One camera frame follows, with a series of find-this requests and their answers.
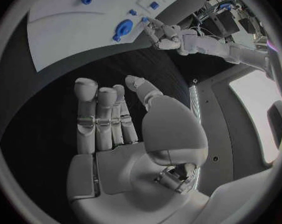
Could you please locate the white task board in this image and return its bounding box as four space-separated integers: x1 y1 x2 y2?
26 0 198 73

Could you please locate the white cable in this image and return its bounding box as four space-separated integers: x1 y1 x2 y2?
189 26 228 40

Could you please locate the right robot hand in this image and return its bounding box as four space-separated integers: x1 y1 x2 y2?
66 75 210 224

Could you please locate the workshop desk with equipment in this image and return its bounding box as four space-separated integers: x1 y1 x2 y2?
191 0 270 43

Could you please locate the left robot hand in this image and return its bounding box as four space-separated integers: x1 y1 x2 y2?
144 18 182 51

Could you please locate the blue gear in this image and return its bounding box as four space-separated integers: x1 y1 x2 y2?
111 19 134 42

